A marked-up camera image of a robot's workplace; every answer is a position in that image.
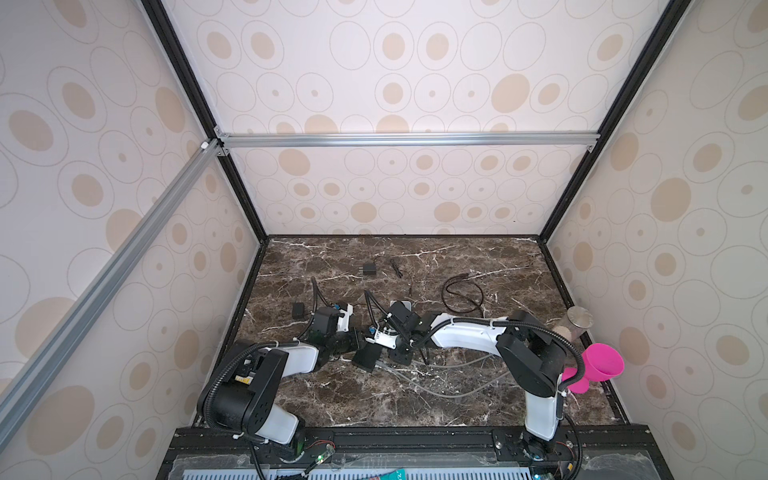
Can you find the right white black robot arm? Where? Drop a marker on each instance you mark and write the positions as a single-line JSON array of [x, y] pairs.
[[543, 362]]

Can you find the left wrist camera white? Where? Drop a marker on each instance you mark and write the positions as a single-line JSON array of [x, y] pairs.
[[345, 313]]

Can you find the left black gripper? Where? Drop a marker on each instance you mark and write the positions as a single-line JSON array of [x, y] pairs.
[[352, 334]]

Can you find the small black power adapter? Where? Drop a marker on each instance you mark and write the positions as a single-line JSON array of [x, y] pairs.
[[369, 269], [298, 311]]

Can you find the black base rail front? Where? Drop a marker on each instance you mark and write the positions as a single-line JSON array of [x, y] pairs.
[[583, 452]]

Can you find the pink funnel cup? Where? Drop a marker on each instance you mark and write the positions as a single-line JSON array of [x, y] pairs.
[[602, 363]]

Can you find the horizontal aluminium rail back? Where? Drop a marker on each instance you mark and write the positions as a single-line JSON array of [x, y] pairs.
[[439, 139]]

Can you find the white network switch box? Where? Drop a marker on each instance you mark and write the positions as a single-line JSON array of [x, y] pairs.
[[405, 304]]

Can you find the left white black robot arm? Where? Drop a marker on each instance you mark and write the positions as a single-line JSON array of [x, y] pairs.
[[240, 394]]

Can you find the yellow snack bag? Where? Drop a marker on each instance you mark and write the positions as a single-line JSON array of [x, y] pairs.
[[245, 379]]

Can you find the diagonal aluminium rail left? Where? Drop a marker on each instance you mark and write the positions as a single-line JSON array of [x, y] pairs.
[[26, 390]]

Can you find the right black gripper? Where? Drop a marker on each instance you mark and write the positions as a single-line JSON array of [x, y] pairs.
[[399, 358]]

